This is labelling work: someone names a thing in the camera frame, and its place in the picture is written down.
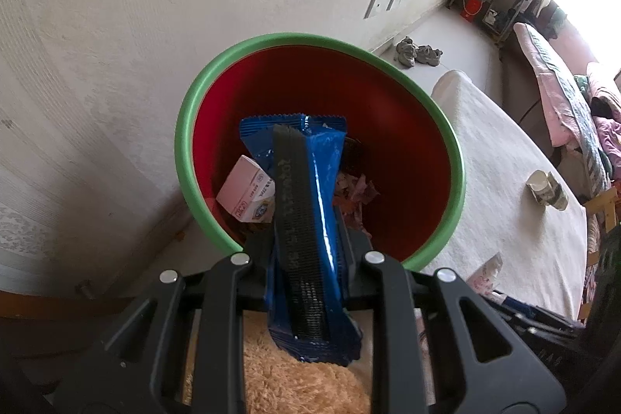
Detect orange fluffy cushion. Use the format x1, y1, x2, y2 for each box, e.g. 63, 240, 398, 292
182, 312, 374, 414

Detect pink foil wrapper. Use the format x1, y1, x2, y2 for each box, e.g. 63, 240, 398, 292
335, 171, 382, 230

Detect pink white small box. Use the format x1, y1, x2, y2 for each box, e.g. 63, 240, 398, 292
216, 154, 276, 223

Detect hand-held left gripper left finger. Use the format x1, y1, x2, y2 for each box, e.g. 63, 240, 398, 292
58, 125, 326, 414

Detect red bin with green rim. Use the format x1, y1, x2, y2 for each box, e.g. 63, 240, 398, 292
175, 32, 467, 272

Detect blue foil wrapper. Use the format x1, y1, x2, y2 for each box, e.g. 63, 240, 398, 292
239, 113, 364, 366

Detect purple duvet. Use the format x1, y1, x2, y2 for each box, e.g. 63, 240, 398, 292
594, 104, 621, 175

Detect crumpled paper cup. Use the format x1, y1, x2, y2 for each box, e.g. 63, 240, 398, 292
526, 170, 569, 211

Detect pale pink printed packet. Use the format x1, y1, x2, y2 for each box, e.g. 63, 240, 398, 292
466, 251, 503, 298

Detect dark hanging clothes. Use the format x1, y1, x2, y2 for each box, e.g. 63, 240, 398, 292
531, 0, 568, 40

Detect bed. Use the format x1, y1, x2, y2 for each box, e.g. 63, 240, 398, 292
513, 22, 621, 201

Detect pink pillow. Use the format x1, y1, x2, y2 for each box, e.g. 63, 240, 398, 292
587, 62, 621, 104

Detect blue checked quilt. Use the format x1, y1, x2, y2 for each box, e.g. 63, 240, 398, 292
526, 26, 612, 192

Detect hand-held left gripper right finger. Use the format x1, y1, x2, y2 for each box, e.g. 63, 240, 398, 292
340, 137, 568, 414

